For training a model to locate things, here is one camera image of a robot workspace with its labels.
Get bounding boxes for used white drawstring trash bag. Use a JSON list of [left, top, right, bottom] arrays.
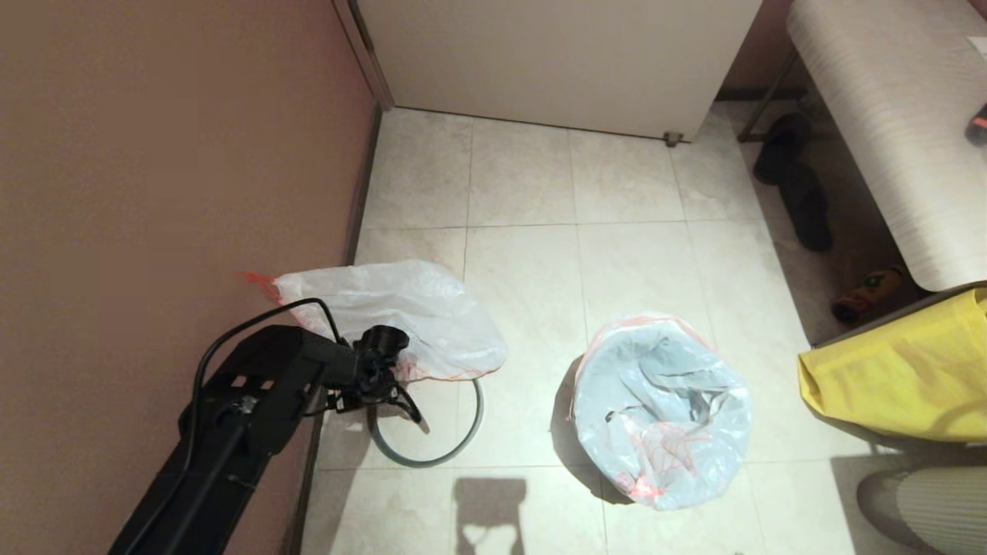
[[245, 260, 508, 383]]

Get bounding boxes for dark bin retaining ring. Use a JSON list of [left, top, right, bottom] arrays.
[[366, 376, 485, 468]]

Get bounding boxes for white bin liner bag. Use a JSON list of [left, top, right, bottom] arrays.
[[571, 312, 753, 511]]

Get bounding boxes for yellow fabric bag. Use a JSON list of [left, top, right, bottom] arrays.
[[798, 287, 987, 444]]

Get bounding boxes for white door panel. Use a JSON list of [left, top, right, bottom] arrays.
[[351, 0, 764, 143]]

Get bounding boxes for black slipper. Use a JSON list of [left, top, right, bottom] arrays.
[[752, 114, 812, 186], [775, 166, 834, 252]]

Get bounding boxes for metal bench leg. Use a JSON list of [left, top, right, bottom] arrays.
[[736, 50, 807, 144]]

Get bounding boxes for orange drink bottle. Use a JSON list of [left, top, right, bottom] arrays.
[[831, 267, 904, 323]]

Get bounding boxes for wood-grain bench top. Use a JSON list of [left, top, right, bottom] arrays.
[[785, 0, 987, 292]]

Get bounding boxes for white pleated round stool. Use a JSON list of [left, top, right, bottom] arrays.
[[856, 465, 987, 555]]

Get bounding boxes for black left gripper cable loop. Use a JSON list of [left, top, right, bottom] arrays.
[[386, 382, 426, 426]]

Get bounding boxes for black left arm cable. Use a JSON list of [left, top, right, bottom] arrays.
[[191, 298, 345, 463]]

